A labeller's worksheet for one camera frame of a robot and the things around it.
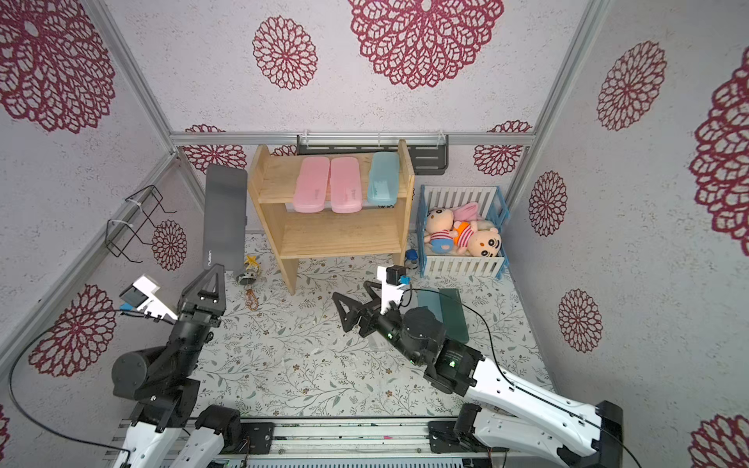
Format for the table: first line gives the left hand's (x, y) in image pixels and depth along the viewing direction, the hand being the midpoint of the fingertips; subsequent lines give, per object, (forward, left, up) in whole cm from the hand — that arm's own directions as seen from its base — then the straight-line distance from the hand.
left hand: (225, 265), depth 54 cm
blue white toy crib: (+52, -74, -35) cm, 97 cm away
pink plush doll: (+43, -51, -32) cm, 74 cm away
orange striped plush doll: (+34, -64, -33) cm, 79 cm away
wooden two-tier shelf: (+30, -12, -24) cm, 41 cm away
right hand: (+1, -24, -11) cm, 26 cm away
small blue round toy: (+33, -41, -41) cm, 67 cm away
